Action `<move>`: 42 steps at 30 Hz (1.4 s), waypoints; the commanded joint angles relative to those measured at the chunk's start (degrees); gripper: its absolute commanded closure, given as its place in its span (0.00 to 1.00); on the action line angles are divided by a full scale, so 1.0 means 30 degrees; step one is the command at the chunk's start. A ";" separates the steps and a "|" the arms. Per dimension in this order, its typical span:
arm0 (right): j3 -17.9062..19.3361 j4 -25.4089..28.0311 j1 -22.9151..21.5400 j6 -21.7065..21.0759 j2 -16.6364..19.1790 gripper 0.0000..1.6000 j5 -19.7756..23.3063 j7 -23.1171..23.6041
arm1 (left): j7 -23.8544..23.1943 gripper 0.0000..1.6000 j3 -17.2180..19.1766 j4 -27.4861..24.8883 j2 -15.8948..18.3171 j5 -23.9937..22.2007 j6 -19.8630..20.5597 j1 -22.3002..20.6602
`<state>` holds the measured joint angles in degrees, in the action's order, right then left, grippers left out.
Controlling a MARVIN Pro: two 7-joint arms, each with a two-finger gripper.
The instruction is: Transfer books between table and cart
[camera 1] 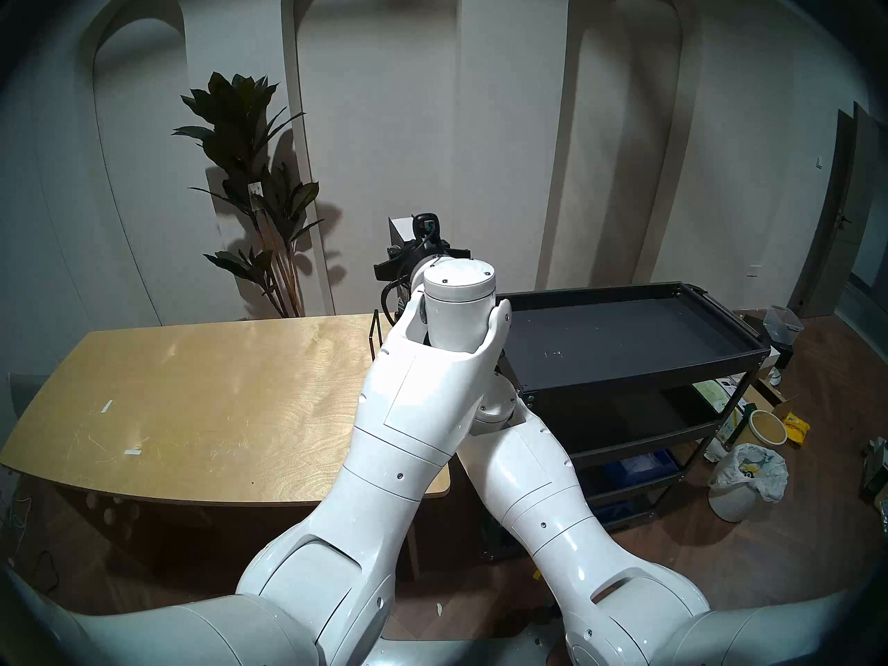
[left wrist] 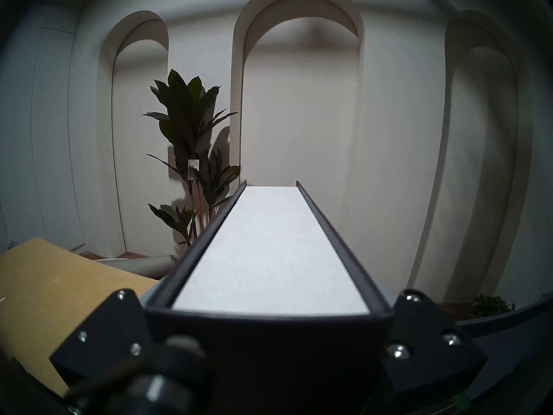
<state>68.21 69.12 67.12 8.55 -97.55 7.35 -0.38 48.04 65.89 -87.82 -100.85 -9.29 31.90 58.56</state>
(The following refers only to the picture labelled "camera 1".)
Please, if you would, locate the black three-tier metal cart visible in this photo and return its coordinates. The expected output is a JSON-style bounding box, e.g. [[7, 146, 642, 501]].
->
[[479, 281, 771, 562]]

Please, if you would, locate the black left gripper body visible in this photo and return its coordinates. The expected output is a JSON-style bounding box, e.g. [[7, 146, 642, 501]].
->
[[374, 240, 472, 284]]

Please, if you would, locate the clear plastic container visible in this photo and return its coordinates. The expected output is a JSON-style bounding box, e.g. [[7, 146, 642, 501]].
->
[[762, 305, 805, 345]]

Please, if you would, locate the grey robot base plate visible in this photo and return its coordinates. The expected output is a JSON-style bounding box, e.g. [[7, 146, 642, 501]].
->
[[378, 635, 571, 666]]

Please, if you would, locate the blue plastic bin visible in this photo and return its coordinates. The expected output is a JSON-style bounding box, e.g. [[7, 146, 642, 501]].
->
[[590, 449, 682, 493]]

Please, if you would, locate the black wire book stand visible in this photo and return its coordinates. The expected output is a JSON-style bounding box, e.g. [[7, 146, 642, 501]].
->
[[368, 310, 400, 361]]

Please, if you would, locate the dark door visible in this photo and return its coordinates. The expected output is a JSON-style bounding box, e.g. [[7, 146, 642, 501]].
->
[[790, 102, 888, 319]]

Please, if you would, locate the black Century book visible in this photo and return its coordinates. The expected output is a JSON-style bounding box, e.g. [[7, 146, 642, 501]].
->
[[386, 215, 432, 320]]

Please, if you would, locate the round beige bowl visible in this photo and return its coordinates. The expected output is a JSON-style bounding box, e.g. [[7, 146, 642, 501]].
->
[[747, 409, 789, 447]]

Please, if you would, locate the white bin with bag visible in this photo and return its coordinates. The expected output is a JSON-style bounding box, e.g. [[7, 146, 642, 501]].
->
[[707, 443, 790, 524]]

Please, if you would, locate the black floor cable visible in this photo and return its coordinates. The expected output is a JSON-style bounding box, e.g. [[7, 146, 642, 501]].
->
[[6, 498, 67, 596]]

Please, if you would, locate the green and white bag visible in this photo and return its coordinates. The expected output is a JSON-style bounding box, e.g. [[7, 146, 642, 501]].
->
[[692, 379, 748, 445]]

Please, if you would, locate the tall green potted plant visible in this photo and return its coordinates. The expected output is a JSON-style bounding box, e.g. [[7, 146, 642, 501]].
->
[[171, 71, 325, 319]]

